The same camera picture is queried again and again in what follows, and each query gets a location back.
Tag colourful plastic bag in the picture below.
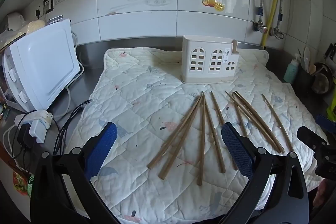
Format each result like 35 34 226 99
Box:
13 170 34 197

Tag white electric kettle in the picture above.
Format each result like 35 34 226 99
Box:
5 12 27 31

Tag green dish soap bottle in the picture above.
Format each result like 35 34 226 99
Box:
283 53 300 84

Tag white power strip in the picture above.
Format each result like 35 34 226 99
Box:
14 110 54 143

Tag white quilted printed mat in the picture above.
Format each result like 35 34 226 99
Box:
71 47 330 224

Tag cream house-shaped utensil holder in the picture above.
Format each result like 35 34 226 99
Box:
181 35 240 85

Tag black utensil cup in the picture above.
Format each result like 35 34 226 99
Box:
296 67 315 94

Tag person's right forearm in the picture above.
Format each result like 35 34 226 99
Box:
315 180 336 214

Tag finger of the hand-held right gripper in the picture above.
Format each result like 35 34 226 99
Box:
316 114 336 134
297 126 330 152

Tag white toaster oven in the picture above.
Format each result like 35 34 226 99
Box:
2 19 81 112

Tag metal water valve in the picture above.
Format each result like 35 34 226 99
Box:
251 20 269 35
271 27 284 40

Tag wall socket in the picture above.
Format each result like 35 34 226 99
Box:
43 0 54 14

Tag black cables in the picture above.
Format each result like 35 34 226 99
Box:
51 99 92 156

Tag black power adapter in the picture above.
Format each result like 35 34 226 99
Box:
17 124 34 151

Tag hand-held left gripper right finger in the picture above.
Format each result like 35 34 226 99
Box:
220 122 310 224

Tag pale yellow cloth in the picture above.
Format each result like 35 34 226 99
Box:
16 20 46 38

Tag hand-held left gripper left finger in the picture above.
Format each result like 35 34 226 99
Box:
30 122 121 224

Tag green plastic rack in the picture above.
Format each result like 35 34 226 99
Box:
326 98 336 122

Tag dark metal pan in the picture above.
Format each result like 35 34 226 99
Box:
312 63 333 95

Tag white plastic spoon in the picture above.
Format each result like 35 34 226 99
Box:
303 47 311 71

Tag yellow gas pipe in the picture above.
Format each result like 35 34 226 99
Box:
261 0 285 46

